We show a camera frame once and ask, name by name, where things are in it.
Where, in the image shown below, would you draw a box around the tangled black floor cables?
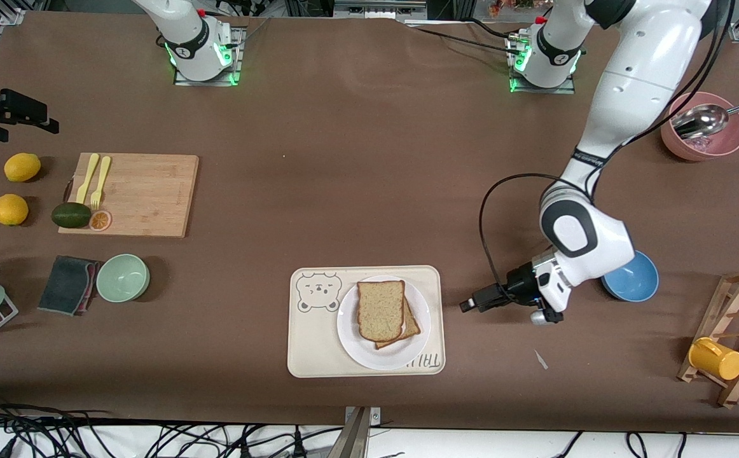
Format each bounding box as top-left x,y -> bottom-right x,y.
0,402 -> 345,458

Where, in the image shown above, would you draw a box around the silver metal scoop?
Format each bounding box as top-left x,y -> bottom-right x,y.
672,97 -> 739,141

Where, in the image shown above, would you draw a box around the grey metal box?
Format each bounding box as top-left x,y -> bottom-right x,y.
333,0 -> 430,24

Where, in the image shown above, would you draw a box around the round white plate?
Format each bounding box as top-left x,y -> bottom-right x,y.
336,275 -> 432,371

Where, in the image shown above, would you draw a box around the pink bowl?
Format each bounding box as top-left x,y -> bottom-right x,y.
660,92 -> 739,162

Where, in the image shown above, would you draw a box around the blue bowl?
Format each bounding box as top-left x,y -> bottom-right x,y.
602,249 -> 660,303

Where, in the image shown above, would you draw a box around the yellow plastic fork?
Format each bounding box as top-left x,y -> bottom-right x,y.
90,156 -> 112,211

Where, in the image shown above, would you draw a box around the grey folded cloth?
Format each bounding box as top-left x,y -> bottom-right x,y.
38,255 -> 104,317

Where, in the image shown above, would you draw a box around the yellow plastic knife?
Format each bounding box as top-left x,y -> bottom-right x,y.
76,153 -> 100,204

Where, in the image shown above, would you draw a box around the yellow mug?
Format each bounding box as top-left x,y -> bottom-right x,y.
688,337 -> 739,382

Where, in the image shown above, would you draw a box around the wooden cutting board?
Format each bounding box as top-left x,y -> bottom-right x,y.
58,153 -> 200,239

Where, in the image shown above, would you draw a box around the black cable on table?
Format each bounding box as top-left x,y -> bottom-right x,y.
408,19 -> 523,55

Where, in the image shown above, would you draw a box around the yellow lemon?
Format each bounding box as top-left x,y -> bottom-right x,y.
0,194 -> 29,226
4,153 -> 42,183

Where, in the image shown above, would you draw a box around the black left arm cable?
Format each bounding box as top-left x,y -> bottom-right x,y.
479,0 -> 736,300

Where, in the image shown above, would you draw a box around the green avocado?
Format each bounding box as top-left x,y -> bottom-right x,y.
51,202 -> 92,229

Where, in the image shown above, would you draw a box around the clear plastic ice pieces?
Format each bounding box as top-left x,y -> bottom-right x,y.
687,135 -> 724,154

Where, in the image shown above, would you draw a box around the cream tray with bear print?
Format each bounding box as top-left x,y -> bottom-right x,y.
287,265 -> 446,379

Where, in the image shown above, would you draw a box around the pale green bowl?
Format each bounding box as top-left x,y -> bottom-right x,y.
95,254 -> 151,303

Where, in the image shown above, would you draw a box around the brown bread slice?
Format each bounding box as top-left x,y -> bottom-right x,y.
375,299 -> 422,350
357,280 -> 406,342

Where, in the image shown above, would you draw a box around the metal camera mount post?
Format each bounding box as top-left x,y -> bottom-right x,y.
338,406 -> 382,458

